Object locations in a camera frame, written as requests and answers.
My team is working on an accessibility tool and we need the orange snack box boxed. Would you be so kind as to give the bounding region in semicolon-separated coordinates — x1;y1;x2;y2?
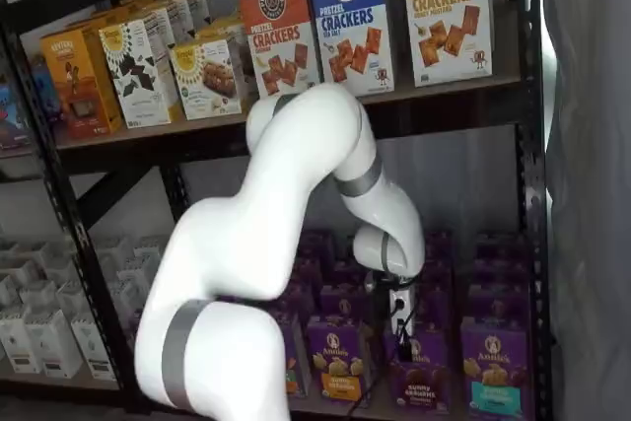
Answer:
38;25;123;140

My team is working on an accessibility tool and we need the orange cheddar pretzel crackers box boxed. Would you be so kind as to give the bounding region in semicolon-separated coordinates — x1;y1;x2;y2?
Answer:
237;0;321;101

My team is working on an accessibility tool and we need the purple Annie's box yellow label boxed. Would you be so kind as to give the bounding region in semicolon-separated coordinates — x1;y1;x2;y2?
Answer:
329;256;367;290
318;284;370;324
298;230;339;264
305;316;372;406

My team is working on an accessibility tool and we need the purple Annie's box green label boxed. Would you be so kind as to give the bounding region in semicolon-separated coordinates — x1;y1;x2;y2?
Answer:
277;314;313;398

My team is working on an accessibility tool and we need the Simple Mills almond bars box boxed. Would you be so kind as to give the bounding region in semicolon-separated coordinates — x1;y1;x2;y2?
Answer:
195;15;248;48
169;37;244;121

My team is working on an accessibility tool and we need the white fabric curtain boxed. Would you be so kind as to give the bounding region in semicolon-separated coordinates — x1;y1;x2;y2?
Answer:
543;0;631;421

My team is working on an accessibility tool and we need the white Sweet Thins box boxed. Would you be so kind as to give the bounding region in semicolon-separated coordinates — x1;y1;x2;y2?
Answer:
97;18;173;130
120;0;194;55
185;0;216;32

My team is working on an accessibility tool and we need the thin black hanging cable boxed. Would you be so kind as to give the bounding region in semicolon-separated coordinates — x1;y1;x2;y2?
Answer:
344;282;390;417

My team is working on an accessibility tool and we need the purple Annie's box brown label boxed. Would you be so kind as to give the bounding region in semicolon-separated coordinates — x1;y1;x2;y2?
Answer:
422;230;454;263
422;257;455;295
416;290;454;339
386;329;451;416

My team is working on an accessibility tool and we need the black metal shelving frame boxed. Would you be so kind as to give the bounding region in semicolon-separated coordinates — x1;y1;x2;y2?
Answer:
0;0;554;421

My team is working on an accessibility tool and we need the white carton dark label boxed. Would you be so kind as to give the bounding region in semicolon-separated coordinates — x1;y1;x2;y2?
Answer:
70;314;118;384
0;314;44;377
19;277;65;316
24;309;84;379
55;275;94;318

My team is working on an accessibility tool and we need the small blue snack box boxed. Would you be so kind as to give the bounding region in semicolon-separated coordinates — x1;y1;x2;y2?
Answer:
31;54;63;120

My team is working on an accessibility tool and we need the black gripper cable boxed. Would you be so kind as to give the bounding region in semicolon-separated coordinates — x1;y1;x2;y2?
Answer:
390;298;418;341

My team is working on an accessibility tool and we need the blue sea-salt pretzel crackers box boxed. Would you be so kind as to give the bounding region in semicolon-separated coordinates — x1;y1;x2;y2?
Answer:
305;0;396;98

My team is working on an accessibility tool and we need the wooden shelf board with crackers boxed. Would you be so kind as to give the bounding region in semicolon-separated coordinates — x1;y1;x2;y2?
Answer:
52;76;523;152

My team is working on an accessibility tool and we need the purple Annie's box teal label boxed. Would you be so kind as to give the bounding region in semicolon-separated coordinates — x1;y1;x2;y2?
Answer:
459;318;532;421
464;284;532;327
469;256;532;290

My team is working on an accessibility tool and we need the yellow honey-mustard pretzel crackers box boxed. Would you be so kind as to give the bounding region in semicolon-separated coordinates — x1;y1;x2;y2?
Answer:
398;0;495;89

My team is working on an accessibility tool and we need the blue and brown snack box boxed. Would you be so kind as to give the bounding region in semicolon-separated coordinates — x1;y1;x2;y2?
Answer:
0;76;34;152

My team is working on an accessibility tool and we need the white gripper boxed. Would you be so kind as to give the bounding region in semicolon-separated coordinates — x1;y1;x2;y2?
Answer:
388;286;417;363

